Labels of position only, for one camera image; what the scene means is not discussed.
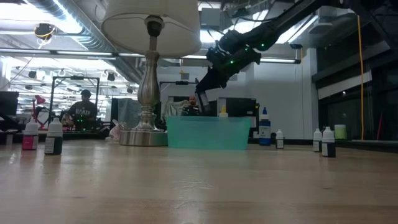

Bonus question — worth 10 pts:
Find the translucent green plastic bin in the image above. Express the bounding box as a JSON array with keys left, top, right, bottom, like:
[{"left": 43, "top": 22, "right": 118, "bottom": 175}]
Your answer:
[{"left": 165, "top": 116, "right": 251, "bottom": 151}]

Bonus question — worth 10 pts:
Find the grey ceiling box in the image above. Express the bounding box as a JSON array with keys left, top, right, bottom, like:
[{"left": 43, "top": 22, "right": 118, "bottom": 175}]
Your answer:
[{"left": 200, "top": 7, "right": 223, "bottom": 27}]

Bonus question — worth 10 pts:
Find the black metal rig frame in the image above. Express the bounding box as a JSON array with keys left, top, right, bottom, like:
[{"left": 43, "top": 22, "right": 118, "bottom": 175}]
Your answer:
[
  {"left": 49, "top": 75, "right": 100, "bottom": 125},
  {"left": 159, "top": 80, "right": 205, "bottom": 105}
]

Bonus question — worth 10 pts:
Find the silver ventilation duct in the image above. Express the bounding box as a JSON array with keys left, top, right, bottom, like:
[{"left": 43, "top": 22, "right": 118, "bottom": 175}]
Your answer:
[{"left": 40, "top": 0, "right": 144, "bottom": 83}]

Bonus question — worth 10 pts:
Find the long ceiling light bar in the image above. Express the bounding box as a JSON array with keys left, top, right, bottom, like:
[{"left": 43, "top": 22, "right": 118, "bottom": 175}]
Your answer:
[
  {"left": 0, "top": 48, "right": 144, "bottom": 58},
  {"left": 182, "top": 55, "right": 302, "bottom": 65}
]

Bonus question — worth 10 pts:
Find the person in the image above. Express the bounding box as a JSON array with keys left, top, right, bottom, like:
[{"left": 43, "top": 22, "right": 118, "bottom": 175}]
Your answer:
[
  {"left": 182, "top": 95, "right": 201, "bottom": 117},
  {"left": 67, "top": 89, "right": 99, "bottom": 130}
]

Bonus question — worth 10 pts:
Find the clear pinkish plastic object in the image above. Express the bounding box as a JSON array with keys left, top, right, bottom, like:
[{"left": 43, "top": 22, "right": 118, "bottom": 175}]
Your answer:
[{"left": 108, "top": 119, "right": 131, "bottom": 141}]

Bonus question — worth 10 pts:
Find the black cabinet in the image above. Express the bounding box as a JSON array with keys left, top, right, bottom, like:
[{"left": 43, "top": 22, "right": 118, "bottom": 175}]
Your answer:
[{"left": 217, "top": 97, "right": 259, "bottom": 127}]

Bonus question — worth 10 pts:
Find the yellow hanging cable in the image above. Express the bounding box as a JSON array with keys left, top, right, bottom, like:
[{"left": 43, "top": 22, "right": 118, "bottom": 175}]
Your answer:
[{"left": 356, "top": 14, "right": 365, "bottom": 141}]

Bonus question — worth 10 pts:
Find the small pink food coloring bottle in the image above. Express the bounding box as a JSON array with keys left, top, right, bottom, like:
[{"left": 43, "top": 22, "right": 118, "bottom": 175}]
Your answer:
[{"left": 21, "top": 117, "right": 39, "bottom": 151}]

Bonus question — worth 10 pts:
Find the red desk lamp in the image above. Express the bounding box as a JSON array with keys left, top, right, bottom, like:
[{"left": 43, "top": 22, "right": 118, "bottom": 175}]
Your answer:
[{"left": 32, "top": 95, "right": 47, "bottom": 125}]

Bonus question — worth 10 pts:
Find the pale green cup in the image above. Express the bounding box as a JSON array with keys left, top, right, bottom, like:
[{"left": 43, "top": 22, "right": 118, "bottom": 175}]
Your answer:
[{"left": 334, "top": 124, "right": 347, "bottom": 141}]

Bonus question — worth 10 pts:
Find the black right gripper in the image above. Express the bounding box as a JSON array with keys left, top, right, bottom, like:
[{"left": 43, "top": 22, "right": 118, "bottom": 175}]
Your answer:
[{"left": 195, "top": 45, "right": 262, "bottom": 115}]

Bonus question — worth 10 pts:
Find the table lamp with white shade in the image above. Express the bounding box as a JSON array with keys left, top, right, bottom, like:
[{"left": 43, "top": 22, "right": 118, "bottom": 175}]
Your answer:
[{"left": 101, "top": 0, "right": 202, "bottom": 147}]

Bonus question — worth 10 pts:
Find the black monitor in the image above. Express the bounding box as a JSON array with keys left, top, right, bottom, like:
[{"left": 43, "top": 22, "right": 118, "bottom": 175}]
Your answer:
[{"left": 0, "top": 91, "right": 19, "bottom": 116}]

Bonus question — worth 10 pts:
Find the grey cloth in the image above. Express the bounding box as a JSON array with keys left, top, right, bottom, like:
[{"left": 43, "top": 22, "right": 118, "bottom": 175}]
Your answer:
[{"left": 111, "top": 98, "right": 142, "bottom": 128}]

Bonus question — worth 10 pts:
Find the round black ceiling fixture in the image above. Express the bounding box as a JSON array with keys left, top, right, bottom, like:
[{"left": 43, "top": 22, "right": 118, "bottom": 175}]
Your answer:
[{"left": 33, "top": 22, "right": 57, "bottom": 41}]

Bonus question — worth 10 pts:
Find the white cloth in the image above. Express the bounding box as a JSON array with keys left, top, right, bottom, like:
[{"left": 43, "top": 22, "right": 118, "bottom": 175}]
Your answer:
[{"left": 164, "top": 99, "right": 187, "bottom": 118}]

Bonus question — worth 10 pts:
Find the large blue food coloring bottle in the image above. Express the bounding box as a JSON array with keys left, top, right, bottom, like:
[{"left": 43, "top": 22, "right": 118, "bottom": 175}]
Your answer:
[{"left": 259, "top": 107, "right": 272, "bottom": 146}]

